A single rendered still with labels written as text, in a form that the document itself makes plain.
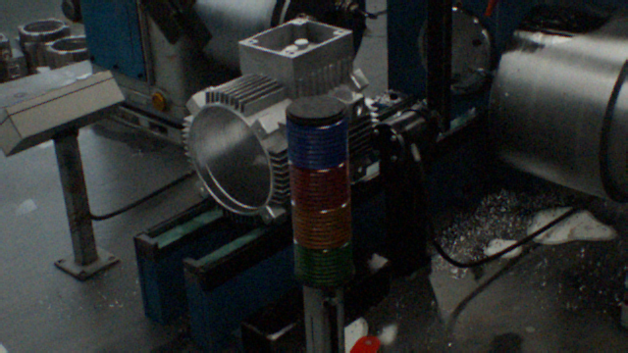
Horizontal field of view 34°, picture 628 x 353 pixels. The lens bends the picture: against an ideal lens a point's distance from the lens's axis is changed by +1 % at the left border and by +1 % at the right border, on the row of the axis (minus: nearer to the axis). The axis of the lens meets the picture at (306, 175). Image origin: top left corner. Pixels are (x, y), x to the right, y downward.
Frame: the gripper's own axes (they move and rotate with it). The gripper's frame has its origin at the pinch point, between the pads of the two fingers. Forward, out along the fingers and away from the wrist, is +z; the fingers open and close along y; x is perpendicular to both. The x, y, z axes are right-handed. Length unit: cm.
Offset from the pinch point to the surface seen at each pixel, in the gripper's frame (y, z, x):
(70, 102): 16.6, 7.2, 12.7
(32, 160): 56, 38, 14
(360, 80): -12.9, 19.4, -11.3
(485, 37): -12, 37, -36
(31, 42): 239, 134, -56
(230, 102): -7.2, 8.6, 3.8
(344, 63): -11.1, 16.8, -11.7
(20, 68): 241, 139, -46
